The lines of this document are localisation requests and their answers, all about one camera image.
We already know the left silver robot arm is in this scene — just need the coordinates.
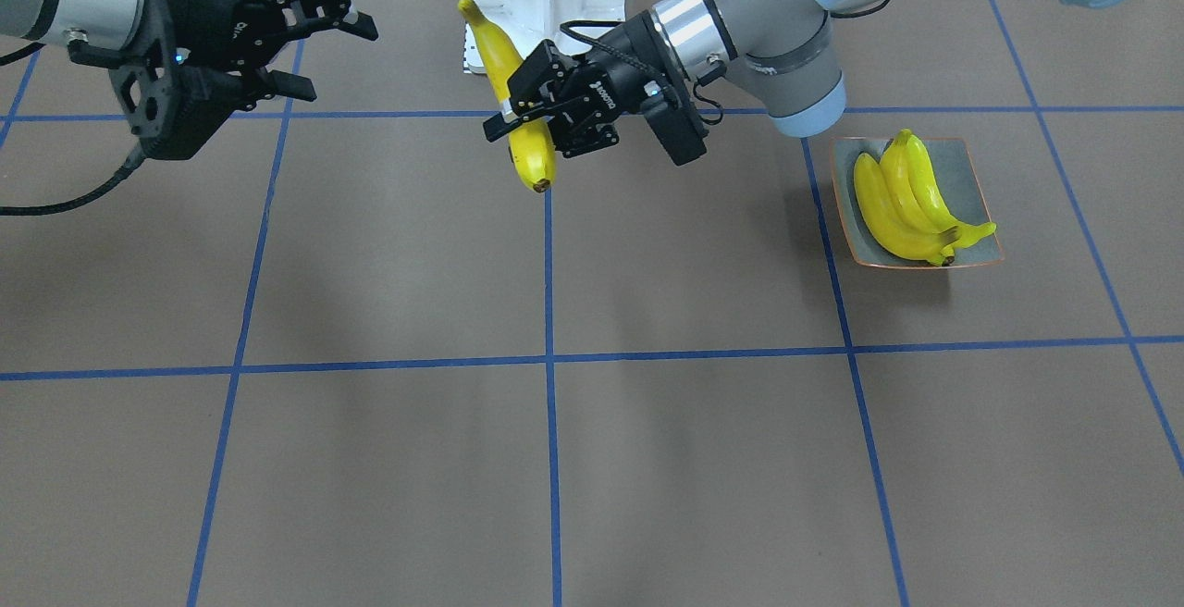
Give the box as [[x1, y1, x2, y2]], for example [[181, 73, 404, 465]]
[[485, 0, 1124, 164]]

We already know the grey square plate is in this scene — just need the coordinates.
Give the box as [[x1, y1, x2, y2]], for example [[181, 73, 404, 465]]
[[832, 136, 1004, 271]]

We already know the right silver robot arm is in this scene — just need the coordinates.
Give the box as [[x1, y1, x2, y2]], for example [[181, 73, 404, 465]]
[[4, 0, 379, 161]]

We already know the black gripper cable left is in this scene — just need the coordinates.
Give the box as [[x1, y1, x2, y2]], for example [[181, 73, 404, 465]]
[[556, 19, 726, 123]]

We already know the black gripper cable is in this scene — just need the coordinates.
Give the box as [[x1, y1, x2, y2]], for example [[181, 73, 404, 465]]
[[556, 19, 726, 123], [0, 144, 149, 217]]

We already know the yellow banana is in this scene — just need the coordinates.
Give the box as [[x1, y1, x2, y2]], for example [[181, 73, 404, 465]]
[[457, 0, 558, 195], [852, 153, 960, 266], [900, 128, 997, 250], [880, 130, 942, 233]]

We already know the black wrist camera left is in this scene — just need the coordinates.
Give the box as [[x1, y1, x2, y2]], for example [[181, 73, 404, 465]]
[[641, 80, 708, 166]]

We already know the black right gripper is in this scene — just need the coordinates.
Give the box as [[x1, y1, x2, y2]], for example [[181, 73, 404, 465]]
[[67, 0, 379, 163]]

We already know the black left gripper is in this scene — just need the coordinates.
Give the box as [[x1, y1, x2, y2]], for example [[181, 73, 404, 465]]
[[483, 11, 682, 159]]

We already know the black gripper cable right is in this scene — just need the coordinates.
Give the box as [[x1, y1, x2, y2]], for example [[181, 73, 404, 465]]
[[0, 144, 149, 217]]

